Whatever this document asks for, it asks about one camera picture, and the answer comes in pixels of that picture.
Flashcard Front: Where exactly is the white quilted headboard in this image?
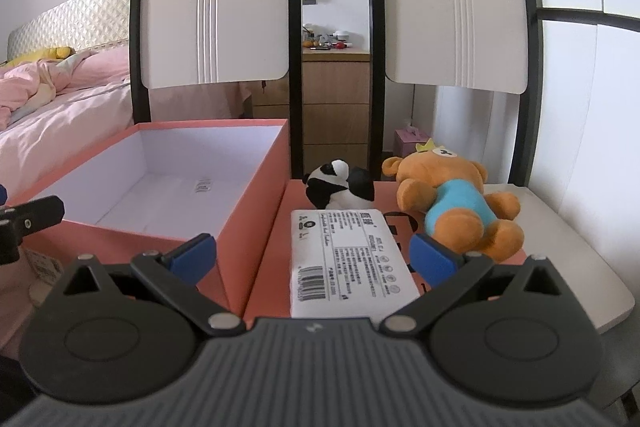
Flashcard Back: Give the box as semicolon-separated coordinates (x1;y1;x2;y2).
7;0;132;64

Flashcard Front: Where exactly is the white chair with black frame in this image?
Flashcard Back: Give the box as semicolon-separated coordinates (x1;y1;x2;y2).
366;0;545;188
129;0;304;180

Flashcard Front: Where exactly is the clutter of small dresser things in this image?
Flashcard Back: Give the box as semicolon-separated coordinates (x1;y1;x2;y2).
302;24;357;53

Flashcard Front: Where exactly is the pink cardboard box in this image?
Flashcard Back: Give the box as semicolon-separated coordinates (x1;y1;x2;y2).
5;119;292;323

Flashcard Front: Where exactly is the bed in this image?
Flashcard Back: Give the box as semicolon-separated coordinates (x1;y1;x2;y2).
0;0;137;228

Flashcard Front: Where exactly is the panda plush toy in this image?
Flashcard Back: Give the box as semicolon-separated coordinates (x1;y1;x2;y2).
303;160;376;210

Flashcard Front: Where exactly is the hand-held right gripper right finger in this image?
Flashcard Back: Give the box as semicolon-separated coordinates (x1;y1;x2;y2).
382;232;577;339

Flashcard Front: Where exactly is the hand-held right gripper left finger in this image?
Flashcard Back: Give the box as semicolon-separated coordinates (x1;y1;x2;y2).
59;233;247;339

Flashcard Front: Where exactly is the pink tissue box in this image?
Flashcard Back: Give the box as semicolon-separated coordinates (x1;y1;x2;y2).
394;124;434;156

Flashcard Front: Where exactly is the black bar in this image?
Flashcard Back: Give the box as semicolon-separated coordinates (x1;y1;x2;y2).
534;7;640;34

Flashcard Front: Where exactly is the pink box lid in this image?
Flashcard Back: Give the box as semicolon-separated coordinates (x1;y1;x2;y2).
243;178;526;321

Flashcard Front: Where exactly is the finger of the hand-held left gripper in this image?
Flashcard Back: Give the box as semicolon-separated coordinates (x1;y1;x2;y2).
0;185;66;266

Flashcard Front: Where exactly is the white tissue pack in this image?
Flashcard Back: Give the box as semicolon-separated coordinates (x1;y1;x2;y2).
290;208;422;319

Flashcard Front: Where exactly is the wooden dresser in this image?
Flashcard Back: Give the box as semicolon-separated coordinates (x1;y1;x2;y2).
249;49;374;180

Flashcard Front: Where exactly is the brown bear plush toy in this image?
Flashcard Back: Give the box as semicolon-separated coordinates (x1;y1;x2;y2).
382;141;525;264

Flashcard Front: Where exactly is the yellow plush toy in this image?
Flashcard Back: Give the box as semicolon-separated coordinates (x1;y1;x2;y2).
4;46;76;68

